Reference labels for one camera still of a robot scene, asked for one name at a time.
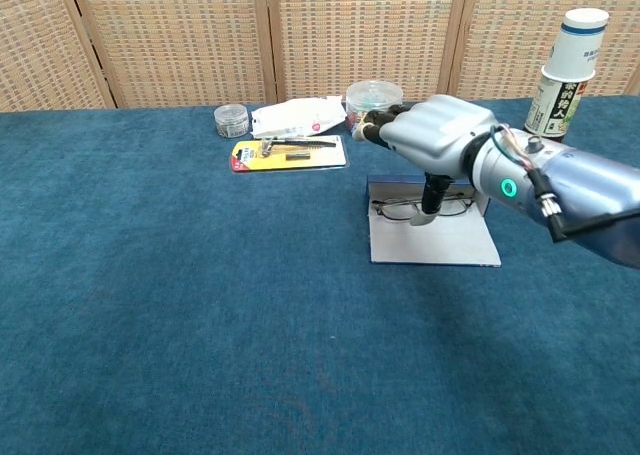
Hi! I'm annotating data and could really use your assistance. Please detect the blue carpet table cover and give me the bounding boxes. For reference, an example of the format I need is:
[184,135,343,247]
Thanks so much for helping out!
[0,94,640,455]

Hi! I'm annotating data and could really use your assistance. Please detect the coloured wrist wires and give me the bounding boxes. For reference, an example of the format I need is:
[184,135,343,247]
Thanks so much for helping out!
[489,123,536,172]

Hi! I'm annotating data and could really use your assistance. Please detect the clear jar of binder clips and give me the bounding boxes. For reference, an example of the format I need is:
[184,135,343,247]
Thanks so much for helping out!
[345,79,404,136]

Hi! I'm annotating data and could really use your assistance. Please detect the yellow razor blister pack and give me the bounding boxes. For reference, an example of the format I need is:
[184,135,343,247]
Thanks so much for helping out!
[230,134,349,174]

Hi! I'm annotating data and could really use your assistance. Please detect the blue cardboard glasses box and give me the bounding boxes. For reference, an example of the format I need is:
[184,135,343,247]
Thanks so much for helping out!
[365,173,503,268]

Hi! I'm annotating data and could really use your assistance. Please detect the woven bamboo folding screen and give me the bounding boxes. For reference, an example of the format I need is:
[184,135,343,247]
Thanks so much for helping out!
[0,0,640,112]

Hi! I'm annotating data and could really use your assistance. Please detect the black-framed eyeglasses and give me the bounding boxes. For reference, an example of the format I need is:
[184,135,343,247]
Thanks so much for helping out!
[370,194,476,222]

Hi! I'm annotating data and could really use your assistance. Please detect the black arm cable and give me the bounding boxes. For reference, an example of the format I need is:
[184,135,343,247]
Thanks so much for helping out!
[524,167,640,244]

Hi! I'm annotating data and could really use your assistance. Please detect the small clear pin jar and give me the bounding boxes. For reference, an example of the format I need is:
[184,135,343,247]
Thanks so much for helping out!
[213,103,250,139]

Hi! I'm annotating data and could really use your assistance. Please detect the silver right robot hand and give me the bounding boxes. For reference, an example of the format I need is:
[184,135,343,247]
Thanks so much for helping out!
[352,94,501,226]

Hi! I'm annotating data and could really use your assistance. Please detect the white wet wipes pack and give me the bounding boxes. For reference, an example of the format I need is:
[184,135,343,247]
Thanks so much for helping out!
[249,94,347,139]

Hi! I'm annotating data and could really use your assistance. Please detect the white paper cup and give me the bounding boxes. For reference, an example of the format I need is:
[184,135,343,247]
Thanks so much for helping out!
[541,7,611,82]

